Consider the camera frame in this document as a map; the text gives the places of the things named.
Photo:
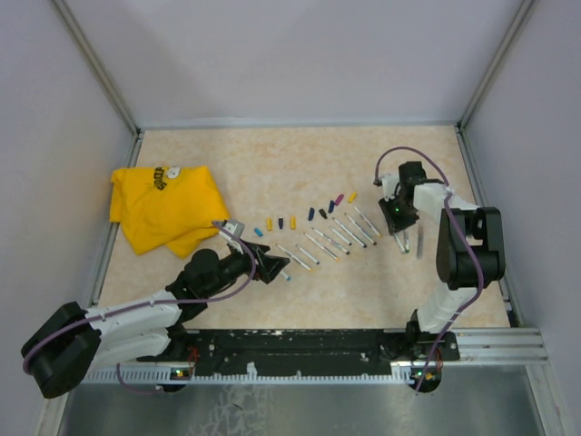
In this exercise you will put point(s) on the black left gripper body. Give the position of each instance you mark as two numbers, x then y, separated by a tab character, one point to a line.
242	264

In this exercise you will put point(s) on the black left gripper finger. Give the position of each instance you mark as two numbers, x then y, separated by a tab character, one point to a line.
269	267
255	251

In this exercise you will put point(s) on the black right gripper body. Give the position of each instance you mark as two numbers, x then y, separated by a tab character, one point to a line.
399	216

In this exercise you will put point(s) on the yellow capped slim marker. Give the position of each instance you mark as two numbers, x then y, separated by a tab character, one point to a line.
367	220

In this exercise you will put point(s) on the blue eraser-cap white marker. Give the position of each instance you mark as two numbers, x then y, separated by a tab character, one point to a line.
308	254

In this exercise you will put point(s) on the magenta capped white marker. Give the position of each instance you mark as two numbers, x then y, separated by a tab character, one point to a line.
360	229

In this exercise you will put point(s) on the navy capped white marker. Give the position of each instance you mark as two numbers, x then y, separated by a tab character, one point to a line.
349	232

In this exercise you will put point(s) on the yellow capped clear pen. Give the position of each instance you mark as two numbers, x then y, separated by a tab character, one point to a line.
322	247

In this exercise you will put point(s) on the black eraser-cap white marker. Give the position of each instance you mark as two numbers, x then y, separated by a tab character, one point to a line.
341	236

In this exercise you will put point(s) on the dark blue capped marker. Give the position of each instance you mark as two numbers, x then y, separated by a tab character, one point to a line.
330	240

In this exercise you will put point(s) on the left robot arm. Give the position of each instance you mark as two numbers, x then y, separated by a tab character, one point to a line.
75	341

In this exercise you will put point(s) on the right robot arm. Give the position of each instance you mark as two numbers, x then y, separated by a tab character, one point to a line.
470	252

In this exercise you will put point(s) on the purple grey marker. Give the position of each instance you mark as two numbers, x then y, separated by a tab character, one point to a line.
420	241

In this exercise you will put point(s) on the yellow t-shirt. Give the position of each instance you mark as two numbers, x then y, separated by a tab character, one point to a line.
168	206

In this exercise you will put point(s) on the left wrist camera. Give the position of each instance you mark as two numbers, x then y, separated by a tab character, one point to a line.
231	231

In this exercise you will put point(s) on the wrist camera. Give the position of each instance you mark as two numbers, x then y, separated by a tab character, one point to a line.
389	185
231	231

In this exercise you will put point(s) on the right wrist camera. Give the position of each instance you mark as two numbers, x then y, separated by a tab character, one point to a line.
389	185

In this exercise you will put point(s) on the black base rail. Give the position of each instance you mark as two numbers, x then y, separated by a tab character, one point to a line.
311	352

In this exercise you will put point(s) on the right corner aluminium post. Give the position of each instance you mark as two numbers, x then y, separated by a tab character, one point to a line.
516	26

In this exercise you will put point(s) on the corner aluminium post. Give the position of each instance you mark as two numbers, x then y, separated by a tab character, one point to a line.
516	26
95	64

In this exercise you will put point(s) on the left corner aluminium post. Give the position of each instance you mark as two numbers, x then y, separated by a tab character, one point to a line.
95	64

